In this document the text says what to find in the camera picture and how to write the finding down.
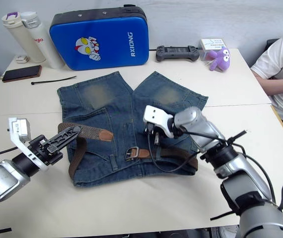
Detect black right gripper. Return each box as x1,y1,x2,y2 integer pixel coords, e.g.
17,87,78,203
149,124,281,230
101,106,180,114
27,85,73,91
143,121,167,146

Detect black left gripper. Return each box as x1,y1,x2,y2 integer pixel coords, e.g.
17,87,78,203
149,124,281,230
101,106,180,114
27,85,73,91
28,125,83,167

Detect brown braided belt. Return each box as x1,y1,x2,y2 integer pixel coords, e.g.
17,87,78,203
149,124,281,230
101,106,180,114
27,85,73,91
58,121,199,180

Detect blue denim shorts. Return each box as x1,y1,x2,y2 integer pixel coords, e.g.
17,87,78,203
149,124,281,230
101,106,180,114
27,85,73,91
56,70,210,188

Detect dark phone brown case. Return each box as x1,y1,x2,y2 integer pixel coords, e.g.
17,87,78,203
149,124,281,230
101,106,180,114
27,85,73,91
1,64,43,83

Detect black game controller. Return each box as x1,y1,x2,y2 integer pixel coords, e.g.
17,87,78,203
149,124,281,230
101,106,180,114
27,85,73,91
155,45,200,62

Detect white bottle red print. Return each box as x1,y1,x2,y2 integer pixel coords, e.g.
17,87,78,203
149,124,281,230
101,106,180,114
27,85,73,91
20,11,66,70

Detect small white charger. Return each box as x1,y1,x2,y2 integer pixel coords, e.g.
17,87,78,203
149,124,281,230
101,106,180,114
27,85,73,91
14,55,30,64

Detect purple octopus plush toy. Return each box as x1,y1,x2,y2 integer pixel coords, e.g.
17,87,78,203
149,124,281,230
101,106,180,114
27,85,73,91
208,47,232,73

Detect blue cartoon hard case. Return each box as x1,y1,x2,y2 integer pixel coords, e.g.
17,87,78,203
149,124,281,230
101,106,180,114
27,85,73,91
49,4,150,71

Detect clear box white card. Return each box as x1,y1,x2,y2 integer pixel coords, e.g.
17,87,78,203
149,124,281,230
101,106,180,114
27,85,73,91
199,38,230,63

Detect black office chair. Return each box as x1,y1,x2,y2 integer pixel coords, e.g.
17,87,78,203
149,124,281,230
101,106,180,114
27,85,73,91
265,37,282,54

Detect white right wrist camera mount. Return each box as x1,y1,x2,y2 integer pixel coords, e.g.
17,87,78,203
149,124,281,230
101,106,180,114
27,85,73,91
142,105,181,139

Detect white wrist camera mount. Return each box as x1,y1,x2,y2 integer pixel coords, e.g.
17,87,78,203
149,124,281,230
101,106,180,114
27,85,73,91
142,105,181,139
7,117,49,172

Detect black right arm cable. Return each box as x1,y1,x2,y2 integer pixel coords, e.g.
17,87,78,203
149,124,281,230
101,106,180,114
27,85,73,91
147,129,278,206

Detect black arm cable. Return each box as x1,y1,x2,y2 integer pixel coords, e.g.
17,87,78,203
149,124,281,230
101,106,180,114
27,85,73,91
147,129,278,206
0,146,19,162

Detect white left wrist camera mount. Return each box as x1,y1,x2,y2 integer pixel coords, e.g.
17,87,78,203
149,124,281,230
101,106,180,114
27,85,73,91
7,117,49,172

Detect black cable tie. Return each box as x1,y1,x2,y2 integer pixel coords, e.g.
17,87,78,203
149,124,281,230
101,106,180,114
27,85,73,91
31,75,78,86

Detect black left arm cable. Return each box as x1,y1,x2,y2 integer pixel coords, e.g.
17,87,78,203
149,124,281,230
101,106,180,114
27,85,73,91
0,146,19,162

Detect cream thermos purple handle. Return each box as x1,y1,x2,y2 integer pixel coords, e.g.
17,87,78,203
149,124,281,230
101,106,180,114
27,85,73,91
2,11,46,64

